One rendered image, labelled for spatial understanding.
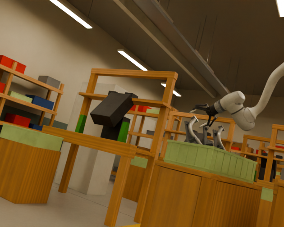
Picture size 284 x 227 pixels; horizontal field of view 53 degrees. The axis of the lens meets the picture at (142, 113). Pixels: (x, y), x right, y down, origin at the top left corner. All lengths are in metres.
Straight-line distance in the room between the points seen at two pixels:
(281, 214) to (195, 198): 0.49
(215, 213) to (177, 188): 0.29
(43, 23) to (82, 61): 1.72
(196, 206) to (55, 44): 7.29
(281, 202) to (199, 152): 0.56
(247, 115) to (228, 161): 0.34
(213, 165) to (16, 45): 6.65
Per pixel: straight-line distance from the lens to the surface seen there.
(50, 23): 8.58
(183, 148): 2.07
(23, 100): 7.38
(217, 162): 1.98
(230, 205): 2.12
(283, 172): 1.90
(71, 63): 9.01
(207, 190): 1.89
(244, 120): 2.08
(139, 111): 7.98
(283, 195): 1.90
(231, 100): 2.05
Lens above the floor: 0.77
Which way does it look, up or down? 9 degrees up
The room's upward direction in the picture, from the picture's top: 14 degrees clockwise
